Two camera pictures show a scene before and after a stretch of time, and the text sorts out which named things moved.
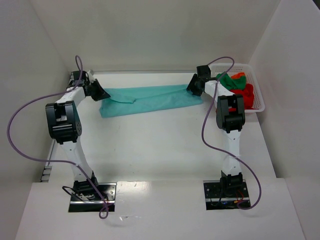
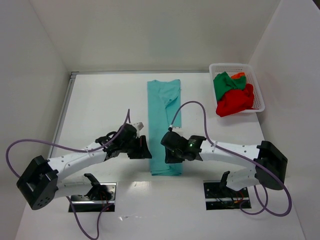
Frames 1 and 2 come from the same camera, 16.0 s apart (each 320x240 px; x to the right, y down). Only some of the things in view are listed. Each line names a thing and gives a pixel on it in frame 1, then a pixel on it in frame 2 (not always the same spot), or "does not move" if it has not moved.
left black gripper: (95, 89) to (139, 147)
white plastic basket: (250, 78) does not move
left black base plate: (108, 190) does not move
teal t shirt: (126, 101) to (164, 102)
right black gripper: (196, 85) to (169, 146)
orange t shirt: (238, 75) does not move
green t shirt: (232, 83) does not move
